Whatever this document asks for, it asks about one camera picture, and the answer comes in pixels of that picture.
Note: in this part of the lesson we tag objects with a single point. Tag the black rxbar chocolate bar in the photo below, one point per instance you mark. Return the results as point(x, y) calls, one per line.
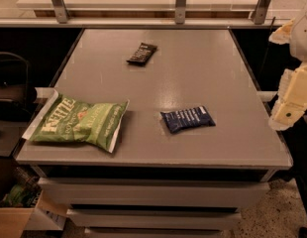
point(143, 54)

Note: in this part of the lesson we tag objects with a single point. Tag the dark blue snack bag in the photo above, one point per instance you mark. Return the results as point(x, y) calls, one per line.
point(179, 120)

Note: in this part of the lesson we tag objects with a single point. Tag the middle metal shelf bracket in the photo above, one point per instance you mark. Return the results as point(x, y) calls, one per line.
point(179, 12)

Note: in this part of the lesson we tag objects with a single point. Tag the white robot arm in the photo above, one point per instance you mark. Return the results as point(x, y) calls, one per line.
point(298, 38)

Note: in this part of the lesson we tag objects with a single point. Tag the green jalapeno chip bag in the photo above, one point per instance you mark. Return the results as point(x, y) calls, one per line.
point(64, 119)

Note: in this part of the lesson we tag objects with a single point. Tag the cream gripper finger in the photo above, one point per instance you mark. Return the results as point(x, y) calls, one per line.
point(282, 35)
point(284, 115)

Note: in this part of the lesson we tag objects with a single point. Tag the metal shelf bracket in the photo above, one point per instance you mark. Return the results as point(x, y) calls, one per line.
point(60, 11)
point(259, 14)
point(179, 12)

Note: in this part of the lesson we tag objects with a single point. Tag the left metal shelf bracket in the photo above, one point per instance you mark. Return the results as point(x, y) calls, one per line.
point(60, 11)

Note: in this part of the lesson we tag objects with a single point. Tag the grey drawer cabinet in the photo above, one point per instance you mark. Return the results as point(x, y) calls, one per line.
point(191, 184)

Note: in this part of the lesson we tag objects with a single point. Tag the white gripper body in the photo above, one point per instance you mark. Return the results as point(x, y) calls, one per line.
point(303, 37)

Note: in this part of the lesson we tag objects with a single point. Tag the cardboard box with snacks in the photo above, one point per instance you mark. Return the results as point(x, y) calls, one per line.
point(26, 207)

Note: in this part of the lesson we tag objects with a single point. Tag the right metal shelf bracket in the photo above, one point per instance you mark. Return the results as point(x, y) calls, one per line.
point(259, 14)

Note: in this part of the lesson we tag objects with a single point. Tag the black chair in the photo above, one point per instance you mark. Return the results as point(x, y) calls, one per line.
point(17, 92)

